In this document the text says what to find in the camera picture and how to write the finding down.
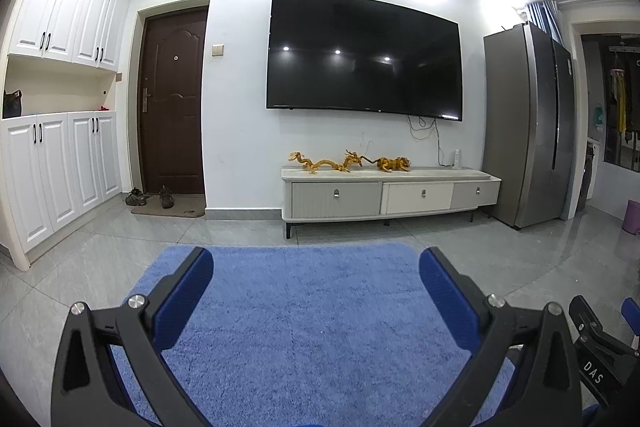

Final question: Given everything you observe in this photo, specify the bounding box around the golden tiger figurine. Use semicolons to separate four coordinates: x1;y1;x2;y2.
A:
375;156;413;172

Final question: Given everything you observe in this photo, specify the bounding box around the thin wall cable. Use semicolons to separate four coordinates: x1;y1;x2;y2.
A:
407;114;456;168

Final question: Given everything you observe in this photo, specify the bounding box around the black wall television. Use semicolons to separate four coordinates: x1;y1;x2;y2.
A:
265;0;463;122

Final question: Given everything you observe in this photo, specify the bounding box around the blue curtain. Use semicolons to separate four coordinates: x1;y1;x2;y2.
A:
524;0;561;42

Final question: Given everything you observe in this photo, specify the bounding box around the row of hanging clothes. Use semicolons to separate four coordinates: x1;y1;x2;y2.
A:
607;67;640;142

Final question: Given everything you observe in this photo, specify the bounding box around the blue fluffy rug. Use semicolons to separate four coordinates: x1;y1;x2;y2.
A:
112;243;526;427

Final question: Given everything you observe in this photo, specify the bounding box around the golden dragon figurine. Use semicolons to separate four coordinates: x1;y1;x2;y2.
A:
342;149;373;172
288;151;346;175

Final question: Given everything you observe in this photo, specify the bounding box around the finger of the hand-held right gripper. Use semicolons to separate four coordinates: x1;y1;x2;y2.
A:
569;294;640;360
621;298;640;339

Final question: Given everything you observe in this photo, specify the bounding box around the metal clothes rack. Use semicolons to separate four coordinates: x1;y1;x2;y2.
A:
607;41;640;58

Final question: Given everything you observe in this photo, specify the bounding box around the black bag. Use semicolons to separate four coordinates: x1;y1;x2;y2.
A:
2;89;23;118

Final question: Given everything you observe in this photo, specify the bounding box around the white base cabinet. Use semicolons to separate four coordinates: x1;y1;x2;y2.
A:
0;109;123;270

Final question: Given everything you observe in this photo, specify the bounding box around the grey white television stand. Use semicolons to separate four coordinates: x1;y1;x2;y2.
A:
281;164;502;239

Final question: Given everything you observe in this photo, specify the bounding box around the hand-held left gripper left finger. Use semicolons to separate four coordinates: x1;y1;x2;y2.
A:
50;247;216;427

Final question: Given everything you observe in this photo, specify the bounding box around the grey double door fridge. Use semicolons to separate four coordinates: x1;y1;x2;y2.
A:
482;23;576;230

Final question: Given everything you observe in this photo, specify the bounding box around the brown entrance door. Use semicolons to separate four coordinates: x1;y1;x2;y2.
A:
137;7;208;196

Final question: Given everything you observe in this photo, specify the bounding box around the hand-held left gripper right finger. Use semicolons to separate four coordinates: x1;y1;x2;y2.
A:
419;247;583;427

